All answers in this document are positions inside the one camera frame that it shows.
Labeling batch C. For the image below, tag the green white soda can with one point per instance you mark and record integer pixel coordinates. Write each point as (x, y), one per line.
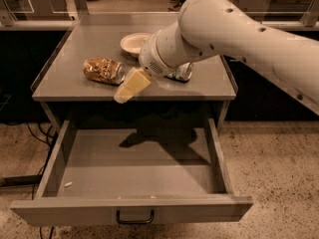
(183, 73)

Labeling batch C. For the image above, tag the open grey top drawer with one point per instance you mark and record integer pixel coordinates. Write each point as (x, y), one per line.
(177, 170)

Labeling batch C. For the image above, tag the black drawer handle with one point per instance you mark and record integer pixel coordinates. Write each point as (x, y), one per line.
(135, 217)

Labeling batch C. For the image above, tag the white paper bowl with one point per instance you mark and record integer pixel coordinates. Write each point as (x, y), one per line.
(133, 43)

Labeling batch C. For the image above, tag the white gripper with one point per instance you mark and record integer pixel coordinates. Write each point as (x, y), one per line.
(149, 60)

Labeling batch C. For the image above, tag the orange soda can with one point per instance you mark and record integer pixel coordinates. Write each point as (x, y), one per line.
(104, 70)

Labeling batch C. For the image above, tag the white horizontal rail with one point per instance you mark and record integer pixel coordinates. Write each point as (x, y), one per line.
(67, 25)

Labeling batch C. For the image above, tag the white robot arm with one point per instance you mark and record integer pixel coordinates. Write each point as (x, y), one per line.
(206, 28)

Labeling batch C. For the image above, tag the grey metal cabinet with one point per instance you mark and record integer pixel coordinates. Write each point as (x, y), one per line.
(62, 81)

